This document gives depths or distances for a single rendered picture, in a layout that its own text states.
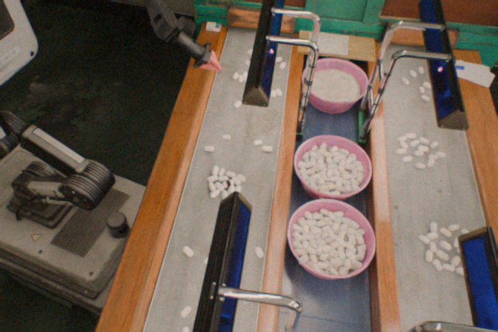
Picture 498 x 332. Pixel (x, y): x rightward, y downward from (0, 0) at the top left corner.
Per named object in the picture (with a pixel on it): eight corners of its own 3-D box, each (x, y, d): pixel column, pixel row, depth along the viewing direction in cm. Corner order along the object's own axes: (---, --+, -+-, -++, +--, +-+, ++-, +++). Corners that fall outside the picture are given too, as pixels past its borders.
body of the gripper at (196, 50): (212, 44, 160) (196, 30, 156) (206, 61, 154) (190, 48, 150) (201, 53, 164) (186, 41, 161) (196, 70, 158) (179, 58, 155)
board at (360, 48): (296, 53, 184) (297, 51, 183) (299, 32, 193) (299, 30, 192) (375, 61, 182) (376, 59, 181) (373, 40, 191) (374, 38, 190)
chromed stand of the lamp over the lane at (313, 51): (253, 135, 167) (259, 39, 131) (259, 100, 179) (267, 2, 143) (301, 141, 166) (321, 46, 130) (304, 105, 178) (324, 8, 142)
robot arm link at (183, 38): (169, 43, 153) (178, 33, 149) (173, 32, 157) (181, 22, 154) (184, 55, 156) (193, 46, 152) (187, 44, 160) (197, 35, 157)
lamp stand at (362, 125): (356, 148, 164) (392, 53, 129) (356, 112, 176) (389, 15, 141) (407, 155, 163) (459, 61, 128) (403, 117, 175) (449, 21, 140)
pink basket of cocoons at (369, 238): (281, 282, 131) (284, 269, 124) (287, 208, 147) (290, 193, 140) (369, 296, 129) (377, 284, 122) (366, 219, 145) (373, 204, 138)
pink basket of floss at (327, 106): (327, 128, 170) (331, 112, 163) (286, 90, 183) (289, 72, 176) (376, 103, 180) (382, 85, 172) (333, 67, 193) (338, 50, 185)
